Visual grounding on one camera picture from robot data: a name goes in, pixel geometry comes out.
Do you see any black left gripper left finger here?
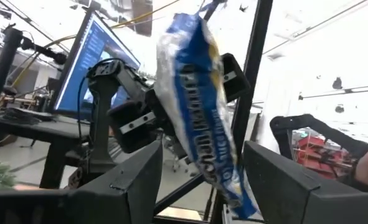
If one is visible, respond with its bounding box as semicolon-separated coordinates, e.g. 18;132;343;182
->
0;139;164;224

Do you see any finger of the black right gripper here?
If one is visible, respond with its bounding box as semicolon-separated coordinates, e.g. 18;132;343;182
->
218;52;252;104
107;98;160;154

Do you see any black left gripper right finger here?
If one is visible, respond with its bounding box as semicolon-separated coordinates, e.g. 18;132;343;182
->
242;140;368;224

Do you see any blue soy sauce ramen pack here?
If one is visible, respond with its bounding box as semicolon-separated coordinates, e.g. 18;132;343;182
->
154;0;260;221

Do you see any red tool cart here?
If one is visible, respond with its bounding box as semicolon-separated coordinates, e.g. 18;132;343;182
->
291;134;361;182

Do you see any dark grey computer desk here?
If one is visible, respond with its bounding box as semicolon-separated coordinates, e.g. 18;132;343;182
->
0;110;93;190

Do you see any computer monitor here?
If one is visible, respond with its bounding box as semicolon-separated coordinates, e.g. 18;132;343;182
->
50;11;141;122

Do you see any black boom on pole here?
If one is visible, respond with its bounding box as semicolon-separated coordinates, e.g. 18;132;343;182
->
21;36;68;67

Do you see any black pole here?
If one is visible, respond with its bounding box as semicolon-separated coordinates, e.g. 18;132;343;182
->
0;26;25;113

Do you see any black curved chair frame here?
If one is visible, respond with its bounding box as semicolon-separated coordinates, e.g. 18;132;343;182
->
269;113;368;163

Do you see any yellow cable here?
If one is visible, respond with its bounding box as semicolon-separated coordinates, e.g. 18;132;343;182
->
11;0;182;88

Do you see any coiled black cable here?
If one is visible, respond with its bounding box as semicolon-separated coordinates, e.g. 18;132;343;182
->
0;106;56;126

